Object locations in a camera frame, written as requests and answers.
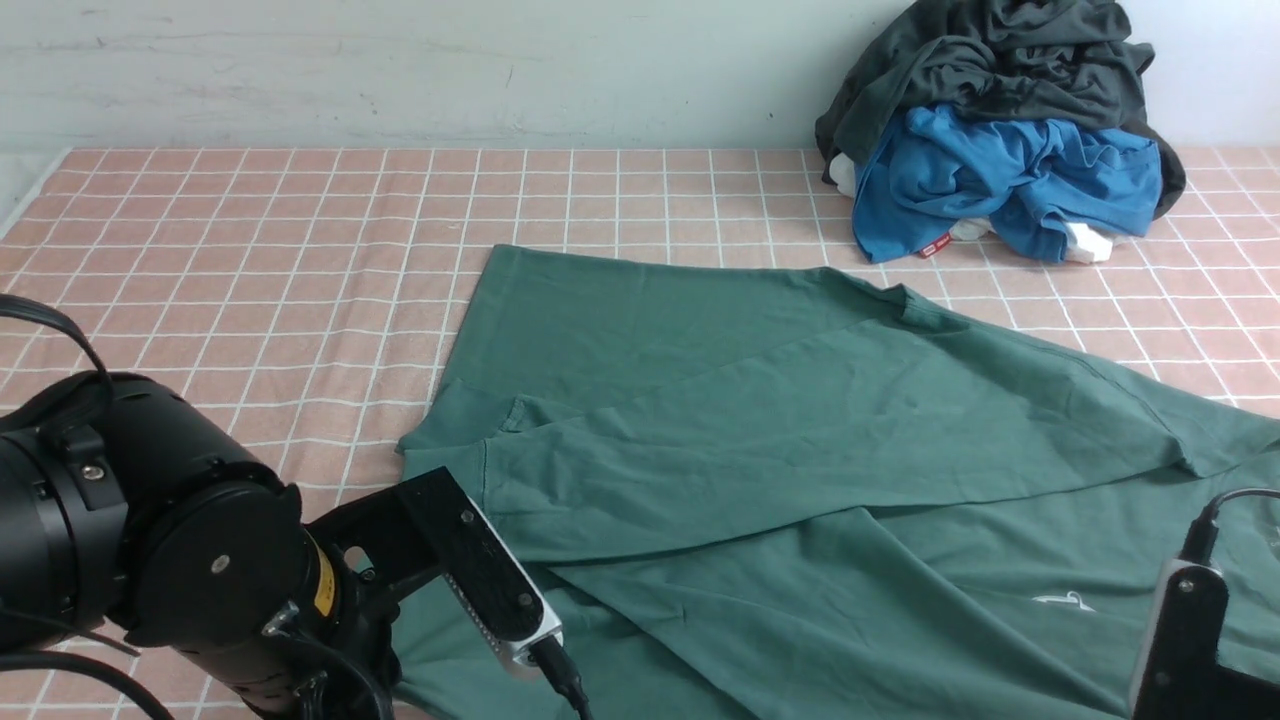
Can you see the green long-sleeved shirt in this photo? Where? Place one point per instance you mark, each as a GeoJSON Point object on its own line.
{"type": "Point", "coordinates": [790, 494]}

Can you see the grey wrist camera, camera-left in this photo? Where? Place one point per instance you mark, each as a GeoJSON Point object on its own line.
{"type": "Point", "coordinates": [424, 529]}

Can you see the blue garment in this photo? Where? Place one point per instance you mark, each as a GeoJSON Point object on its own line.
{"type": "Point", "coordinates": [1030, 178]}

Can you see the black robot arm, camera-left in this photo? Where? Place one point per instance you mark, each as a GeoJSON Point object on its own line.
{"type": "Point", "coordinates": [123, 504]}

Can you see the pink checkered tablecloth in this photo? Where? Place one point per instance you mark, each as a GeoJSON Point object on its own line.
{"type": "Point", "coordinates": [308, 301]}

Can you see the dark grey garment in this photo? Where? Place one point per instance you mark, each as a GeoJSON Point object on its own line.
{"type": "Point", "coordinates": [1001, 60]}

